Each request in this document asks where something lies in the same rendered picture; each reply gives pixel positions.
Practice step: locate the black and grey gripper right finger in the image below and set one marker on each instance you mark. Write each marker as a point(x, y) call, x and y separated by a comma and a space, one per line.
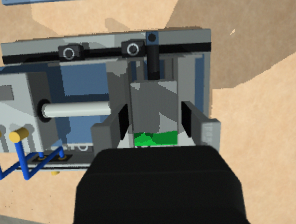
point(202, 130)

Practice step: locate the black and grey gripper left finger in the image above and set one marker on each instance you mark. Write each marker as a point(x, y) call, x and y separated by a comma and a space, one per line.
point(113, 129)

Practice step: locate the grey metal block with green end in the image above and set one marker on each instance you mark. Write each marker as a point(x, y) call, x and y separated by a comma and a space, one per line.
point(154, 108)

